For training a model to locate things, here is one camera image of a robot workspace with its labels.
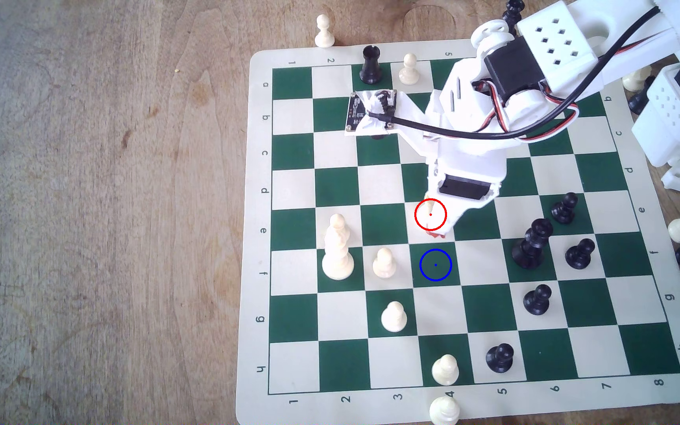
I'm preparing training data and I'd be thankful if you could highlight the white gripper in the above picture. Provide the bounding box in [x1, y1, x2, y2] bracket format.
[425, 58, 509, 240]

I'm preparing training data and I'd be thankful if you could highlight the green and cream chess mat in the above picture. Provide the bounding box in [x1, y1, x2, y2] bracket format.
[235, 31, 680, 425]

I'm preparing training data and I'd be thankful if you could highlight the white chess pawn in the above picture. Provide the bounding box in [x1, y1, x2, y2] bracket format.
[381, 301, 408, 333]
[372, 247, 398, 279]
[399, 54, 420, 86]
[314, 15, 336, 48]
[429, 395, 460, 425]
[431, 354, 460, 386]

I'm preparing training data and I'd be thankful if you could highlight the black chess pawn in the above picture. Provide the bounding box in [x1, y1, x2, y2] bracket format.
[523, 284, 553, 316]
[486, 344, 515, 374]
[551, 192, 579, 225]
[565, 238, 596, 270]

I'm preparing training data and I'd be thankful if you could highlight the white chess king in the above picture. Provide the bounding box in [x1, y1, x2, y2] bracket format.
[321, 214, 355, 281]

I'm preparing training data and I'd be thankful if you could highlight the black chess rook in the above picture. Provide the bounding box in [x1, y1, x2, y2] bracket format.
[359, 45, 384, 85]

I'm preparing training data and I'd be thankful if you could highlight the black chess piece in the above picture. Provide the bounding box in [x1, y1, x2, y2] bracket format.
[628, 76, 657, 116]

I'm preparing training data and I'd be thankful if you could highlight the white chess knight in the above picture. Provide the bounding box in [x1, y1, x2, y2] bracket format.
[622, 66, 654, 93]

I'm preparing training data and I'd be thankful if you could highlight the black camera cable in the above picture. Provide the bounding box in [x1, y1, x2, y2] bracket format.
[382, 6, 662, 141]

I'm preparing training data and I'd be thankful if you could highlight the red white black servo wire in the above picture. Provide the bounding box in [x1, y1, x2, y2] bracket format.
[475, 79, 580, 144]

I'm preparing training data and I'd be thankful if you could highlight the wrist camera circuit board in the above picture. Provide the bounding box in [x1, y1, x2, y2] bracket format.
[346, 90, 400, 133]

